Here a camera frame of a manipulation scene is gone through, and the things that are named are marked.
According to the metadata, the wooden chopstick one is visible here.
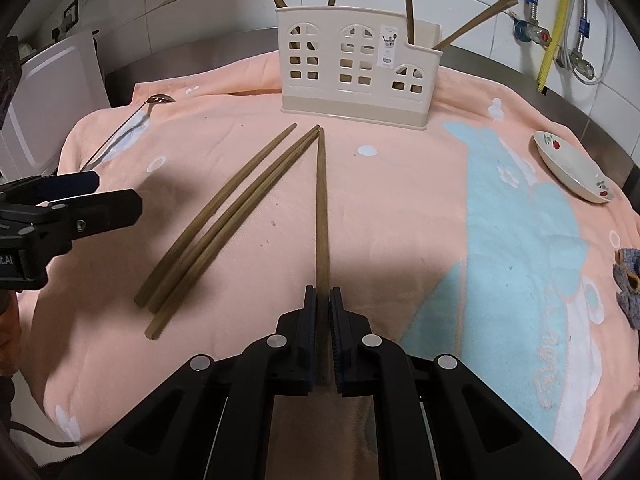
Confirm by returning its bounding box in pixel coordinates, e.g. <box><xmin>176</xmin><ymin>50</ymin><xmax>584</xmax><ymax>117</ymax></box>
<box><xmin>133</xmin><ymin>121</ymin><xmax>298</xmax><ymax>309</ymax></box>

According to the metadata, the metal slotted spoon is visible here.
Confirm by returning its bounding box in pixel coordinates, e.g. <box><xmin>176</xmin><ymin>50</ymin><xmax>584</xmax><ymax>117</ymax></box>
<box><xmin>79</xmin><ymin>93</ymin><xmax>176</xmax><ymax>172</ymax></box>

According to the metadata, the wooden chopstick eight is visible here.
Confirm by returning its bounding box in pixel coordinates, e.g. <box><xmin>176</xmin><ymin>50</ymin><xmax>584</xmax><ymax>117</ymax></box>
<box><xmin>432</xmin><ymin>0</ymin><xmax>516</xmax><ymax>52</ymax></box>

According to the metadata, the left hand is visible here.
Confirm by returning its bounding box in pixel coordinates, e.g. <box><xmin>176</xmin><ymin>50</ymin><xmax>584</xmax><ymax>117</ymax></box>
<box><xmin>0</xmin><ymin>290</ymin><xmax>22</xmax><ymax>376</ymax></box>

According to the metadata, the braided metal hose left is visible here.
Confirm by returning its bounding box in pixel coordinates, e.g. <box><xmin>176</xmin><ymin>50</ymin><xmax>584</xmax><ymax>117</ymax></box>
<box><xmin>510</xmin><ymin>0</ymin><xmax>551</xmax><ymax>47</ymax></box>

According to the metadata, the wooden chopstick six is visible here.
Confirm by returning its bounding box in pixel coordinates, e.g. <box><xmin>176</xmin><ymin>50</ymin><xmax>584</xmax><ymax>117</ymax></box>
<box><xmin>316</xmin><ymin>128</ymin><xmax>331</xmax><ymax>386</ymax></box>

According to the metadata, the beige plastic utensil holder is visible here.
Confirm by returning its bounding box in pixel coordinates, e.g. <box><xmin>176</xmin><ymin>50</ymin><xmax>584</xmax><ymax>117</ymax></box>
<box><xmin>277</xmin><ymin>6</ymin><xmax>442</xmax><ymax>130</ymax></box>

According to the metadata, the braided metal hose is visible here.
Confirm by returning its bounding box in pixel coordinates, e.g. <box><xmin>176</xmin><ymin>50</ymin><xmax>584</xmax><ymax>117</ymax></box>
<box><xmin>556</xmin><ymin>0</ymin><xmax>599</xmax><ymax>82</ymax></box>
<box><xmin>510</xmin><ymin>0</ymin><xmax>551</xmax><ymax>47</ymax></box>

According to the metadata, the braided metal hose right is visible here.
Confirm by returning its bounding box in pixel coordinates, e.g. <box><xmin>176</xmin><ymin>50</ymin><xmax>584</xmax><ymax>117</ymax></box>
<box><xmin>556</xmin><ymin>0</ymin><xmax>599</xmax><ymax>82</ymax></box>

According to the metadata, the white microwave oven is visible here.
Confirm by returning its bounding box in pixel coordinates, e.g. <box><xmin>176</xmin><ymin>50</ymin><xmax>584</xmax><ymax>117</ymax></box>
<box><xmin>1</xmin><ymin>30</ymin><xmax>110</xmax><ymax>181</ymax></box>

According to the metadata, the peach printed towel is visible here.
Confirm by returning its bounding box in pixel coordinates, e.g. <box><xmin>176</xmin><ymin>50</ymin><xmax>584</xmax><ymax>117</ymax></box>
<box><xmin>20</xmin><ymin>53</ymin><xmax>639</xmax><ymax>479</ymax></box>

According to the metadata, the wooden chopstick ten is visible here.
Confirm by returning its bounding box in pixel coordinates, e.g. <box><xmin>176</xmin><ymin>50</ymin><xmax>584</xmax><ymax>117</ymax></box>
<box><xmin>405</xmin><ymin>0</ymin><xmax>416</xmax><ymax>44</ymax></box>

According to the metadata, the grey rag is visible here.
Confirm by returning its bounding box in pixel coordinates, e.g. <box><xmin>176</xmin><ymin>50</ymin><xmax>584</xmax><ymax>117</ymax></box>
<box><xmin>613</xmin><ymin>248</ymin><xmax>640</xmax><ymax>330</ymax></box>

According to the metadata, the yellow gas hose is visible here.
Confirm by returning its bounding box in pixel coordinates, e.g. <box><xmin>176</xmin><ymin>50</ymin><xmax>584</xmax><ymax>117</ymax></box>
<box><xmin>536</xmin><ymin>0</ymin><xmax>576</xmax><ymax>94</ymax></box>

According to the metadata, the white floral dish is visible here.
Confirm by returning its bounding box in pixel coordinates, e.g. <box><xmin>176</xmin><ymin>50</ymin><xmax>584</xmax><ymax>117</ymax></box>
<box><xmin>533</xmin><ymin>131</ymin><xmax>615</xmax><ymax>204</ymax></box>

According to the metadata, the wooden chopstick five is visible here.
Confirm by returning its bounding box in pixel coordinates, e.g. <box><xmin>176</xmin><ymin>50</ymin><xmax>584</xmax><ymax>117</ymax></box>
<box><xmin>143</xmin><ymin>129</ymin><xmax>321</xmax><ymax>340</ymax></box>

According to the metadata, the wall power socket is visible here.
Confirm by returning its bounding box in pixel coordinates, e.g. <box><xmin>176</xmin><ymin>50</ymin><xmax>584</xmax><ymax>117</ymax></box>
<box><xmin>61</xmin><ymin>0</ymin><xmax>79</xmax><ymax>32</ymax></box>

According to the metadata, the wooden chopstick two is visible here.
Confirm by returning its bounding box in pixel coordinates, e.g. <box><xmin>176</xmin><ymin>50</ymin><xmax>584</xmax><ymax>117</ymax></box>
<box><xmin>145</xmin><ymin>123</ymin><xmax>321</xmax><ymax>313</ymax></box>

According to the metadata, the wooden chopstick nine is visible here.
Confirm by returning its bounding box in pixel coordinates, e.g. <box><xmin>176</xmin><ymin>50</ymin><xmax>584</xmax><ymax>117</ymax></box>
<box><xmin>434</xmin><ymin>0</ymin><xmax>521</xmax><ymax>52</ymax></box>

